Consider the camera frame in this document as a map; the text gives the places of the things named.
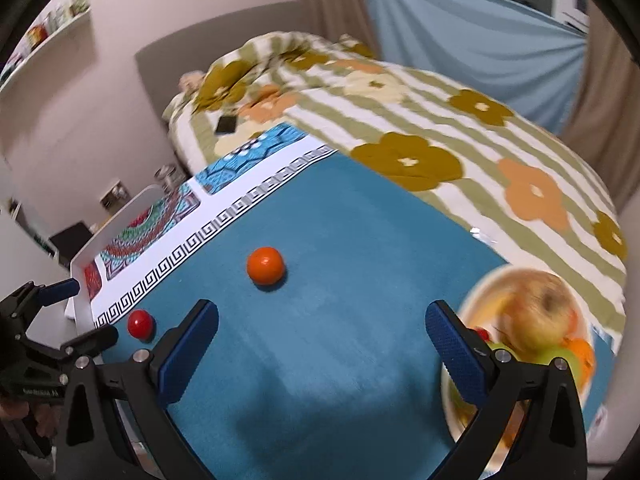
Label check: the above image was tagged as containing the orange mandarin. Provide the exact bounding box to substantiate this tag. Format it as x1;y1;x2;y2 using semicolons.
563;338;597;388
246;247;286;286

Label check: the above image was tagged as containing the light blue curtain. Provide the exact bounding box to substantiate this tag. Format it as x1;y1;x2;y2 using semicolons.
366;0;587;134

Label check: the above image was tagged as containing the floral striped quilt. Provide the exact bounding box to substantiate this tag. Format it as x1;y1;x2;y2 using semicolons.
162;32;627;336

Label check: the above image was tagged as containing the red fruit in bowl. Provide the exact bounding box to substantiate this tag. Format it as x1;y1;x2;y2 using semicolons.
474;327;492;344

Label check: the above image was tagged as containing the black box on floor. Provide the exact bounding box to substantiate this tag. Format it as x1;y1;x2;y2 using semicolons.
49;221;92;268

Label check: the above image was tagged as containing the yellow-red apple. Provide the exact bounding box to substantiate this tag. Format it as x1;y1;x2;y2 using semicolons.
499;271;577;356

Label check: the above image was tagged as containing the black phone on quilt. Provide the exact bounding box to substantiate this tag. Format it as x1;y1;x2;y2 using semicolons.
215;115;238;136

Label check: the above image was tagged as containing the grey headboard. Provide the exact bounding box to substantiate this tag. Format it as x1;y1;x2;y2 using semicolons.
134;1;317;117

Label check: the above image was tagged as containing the teal patterned cloth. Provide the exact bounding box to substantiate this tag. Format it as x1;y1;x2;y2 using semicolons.
81;121;616;480

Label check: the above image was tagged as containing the person's left hand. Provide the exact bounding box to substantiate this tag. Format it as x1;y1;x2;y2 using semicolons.
0;398;64;441

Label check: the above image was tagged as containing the wall shelf with jars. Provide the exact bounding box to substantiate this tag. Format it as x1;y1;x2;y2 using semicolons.
1;0;91;92

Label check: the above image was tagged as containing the cream plate with yellow centre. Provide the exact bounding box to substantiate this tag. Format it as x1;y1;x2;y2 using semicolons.
440;263;614;476

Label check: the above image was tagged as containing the small red tomato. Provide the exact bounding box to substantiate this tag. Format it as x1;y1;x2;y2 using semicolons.
127;309;155;341

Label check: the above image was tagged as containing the small foil snack packet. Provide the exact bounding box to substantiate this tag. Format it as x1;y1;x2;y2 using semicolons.
470;226;496;247

